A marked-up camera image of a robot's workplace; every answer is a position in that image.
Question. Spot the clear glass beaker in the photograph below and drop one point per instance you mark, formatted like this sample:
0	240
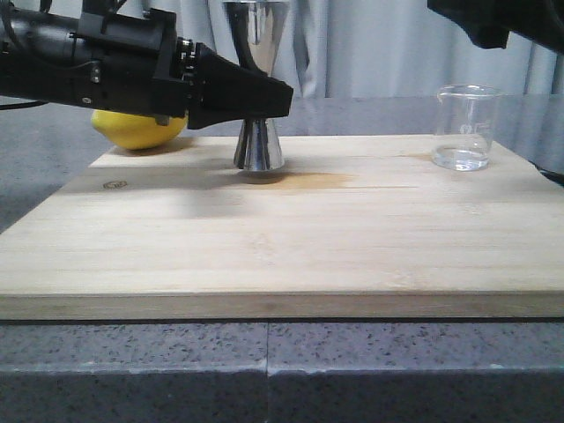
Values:
465	126

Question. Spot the light wooden cutting board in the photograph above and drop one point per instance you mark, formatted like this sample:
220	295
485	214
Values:
352	227

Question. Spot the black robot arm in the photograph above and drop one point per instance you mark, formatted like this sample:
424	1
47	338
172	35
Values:
34	63

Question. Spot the grey curtain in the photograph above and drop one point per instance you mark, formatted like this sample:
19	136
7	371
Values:
377	49

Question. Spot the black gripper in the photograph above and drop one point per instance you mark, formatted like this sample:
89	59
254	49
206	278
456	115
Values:
132	66

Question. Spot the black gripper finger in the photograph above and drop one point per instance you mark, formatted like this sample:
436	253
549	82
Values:
488	24

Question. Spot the steel double jigger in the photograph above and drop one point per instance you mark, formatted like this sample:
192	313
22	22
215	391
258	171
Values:
256	28

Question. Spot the yellow lemon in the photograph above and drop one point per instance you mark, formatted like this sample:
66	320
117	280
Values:
135	132

